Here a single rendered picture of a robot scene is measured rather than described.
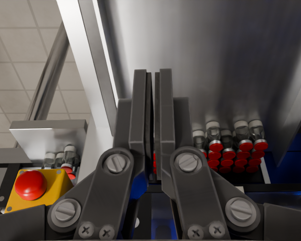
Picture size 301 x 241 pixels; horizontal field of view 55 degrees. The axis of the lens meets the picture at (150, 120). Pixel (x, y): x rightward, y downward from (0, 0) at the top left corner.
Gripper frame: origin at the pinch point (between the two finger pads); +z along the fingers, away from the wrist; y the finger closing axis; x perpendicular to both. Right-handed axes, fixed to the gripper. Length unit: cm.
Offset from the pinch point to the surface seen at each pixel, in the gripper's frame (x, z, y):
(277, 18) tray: -8.8, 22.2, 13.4
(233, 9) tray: -7.5, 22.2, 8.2
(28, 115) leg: -43, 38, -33
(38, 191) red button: -25.4, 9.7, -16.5
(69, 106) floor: -117, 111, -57
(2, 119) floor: -128, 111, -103
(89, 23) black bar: -7.4, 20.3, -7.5
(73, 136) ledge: -30.3, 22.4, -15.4
